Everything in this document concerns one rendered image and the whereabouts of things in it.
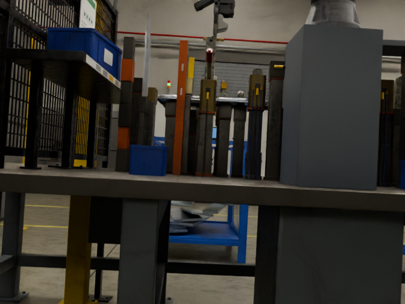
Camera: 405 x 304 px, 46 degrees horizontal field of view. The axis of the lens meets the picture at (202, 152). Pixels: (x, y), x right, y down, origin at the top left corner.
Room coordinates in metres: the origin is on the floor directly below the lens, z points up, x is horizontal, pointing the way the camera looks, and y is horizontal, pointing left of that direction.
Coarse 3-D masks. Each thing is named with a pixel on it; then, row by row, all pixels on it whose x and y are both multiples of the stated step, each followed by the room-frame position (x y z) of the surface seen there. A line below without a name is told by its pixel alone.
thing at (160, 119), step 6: (168, 84) 9.70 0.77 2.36; (168, 90) 9.71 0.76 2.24; (156, 108) 9.63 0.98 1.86; (162, 108) 9.63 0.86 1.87; (156, 114) 9.63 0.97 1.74; (162, 114) 9.63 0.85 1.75; (156, 120) 9.63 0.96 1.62; (162, 120) 9.63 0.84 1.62; (156, 126) 9.63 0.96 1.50; (162, 126) 9.63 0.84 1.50; (156, 132) 9.63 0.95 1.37; (162, 132) 9.63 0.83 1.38
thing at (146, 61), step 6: (150, 24) 1.99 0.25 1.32; (150, 30) 2.00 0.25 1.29; (150, 42) 2.00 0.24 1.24; (150, 48) 2.00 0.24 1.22; (144, 54) 1.88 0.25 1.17; (144, 60) 1.88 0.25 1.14; (144, 66) 1.88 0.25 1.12; (144, 72) 1.88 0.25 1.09; (144, 78) 1.92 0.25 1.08; (144, 84) 1.92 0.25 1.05; (144, 90) 1.93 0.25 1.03; (144, 96) 1.94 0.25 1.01
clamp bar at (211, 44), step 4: (208, 40) 1.75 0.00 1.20; (212, 40) 1.74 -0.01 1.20; (208, 44) 1.75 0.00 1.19; (212, 44) 1.75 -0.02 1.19; (212, 48) 1.75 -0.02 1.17; (212, 64) 1.76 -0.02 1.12; (212, 68) 1.76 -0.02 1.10; (212, 72) 1.76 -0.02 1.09; (204, 76) 1.77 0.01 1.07; (212, 76) 1.77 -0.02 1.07
